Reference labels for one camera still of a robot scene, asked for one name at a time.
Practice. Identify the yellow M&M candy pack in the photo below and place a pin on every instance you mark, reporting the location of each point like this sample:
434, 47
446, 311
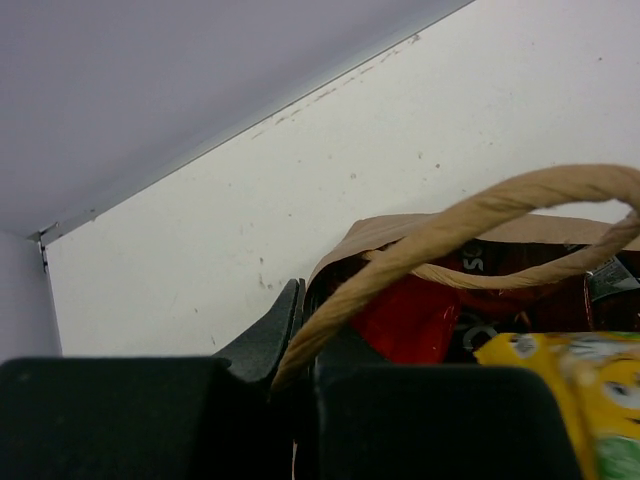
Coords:
594, 377

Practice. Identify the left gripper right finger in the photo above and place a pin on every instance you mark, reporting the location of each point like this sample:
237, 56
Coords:
376, 419

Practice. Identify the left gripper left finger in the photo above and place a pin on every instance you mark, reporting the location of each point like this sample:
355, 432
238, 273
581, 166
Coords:
198, 417

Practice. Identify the brown paper bag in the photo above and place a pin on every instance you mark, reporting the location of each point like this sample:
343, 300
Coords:
466, 220

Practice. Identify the red Doritos chip bag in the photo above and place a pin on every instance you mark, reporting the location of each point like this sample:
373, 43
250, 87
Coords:
416, 321

